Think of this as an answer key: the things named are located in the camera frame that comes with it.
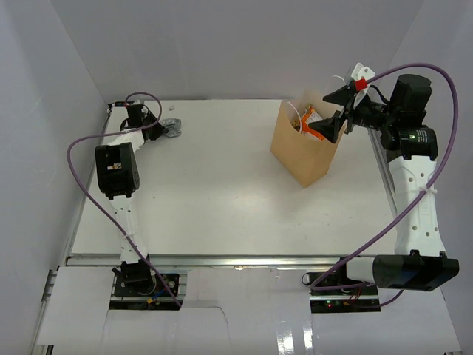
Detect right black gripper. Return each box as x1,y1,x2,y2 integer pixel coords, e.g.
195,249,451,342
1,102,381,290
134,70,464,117
308,85,398,143

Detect silver grey foil packet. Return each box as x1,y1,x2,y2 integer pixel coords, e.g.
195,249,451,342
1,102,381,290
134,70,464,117
162,118,182,138

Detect orange white snack bag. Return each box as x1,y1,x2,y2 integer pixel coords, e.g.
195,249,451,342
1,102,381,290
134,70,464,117
299,106,328,142

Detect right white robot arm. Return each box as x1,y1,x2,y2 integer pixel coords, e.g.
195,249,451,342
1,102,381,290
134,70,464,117
310,74,460,295

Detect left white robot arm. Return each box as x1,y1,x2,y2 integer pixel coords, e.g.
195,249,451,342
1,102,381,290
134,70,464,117
95,103,167,295

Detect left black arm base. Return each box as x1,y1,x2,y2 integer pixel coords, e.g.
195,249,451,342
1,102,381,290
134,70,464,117
112,274,180,299

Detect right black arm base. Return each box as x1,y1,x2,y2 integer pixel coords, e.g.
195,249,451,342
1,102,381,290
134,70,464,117
301,272,376,296

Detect brown paper bag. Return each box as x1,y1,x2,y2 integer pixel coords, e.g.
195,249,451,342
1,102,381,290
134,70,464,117
270,89,346,188

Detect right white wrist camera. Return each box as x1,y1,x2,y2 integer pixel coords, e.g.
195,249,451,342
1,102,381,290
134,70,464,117
344,62,375,109

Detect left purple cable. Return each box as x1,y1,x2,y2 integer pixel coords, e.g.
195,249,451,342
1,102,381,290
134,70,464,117
66,92,183,310

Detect aluminium table frame rail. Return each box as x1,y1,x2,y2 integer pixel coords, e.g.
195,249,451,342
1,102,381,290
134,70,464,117
40,99,398,308

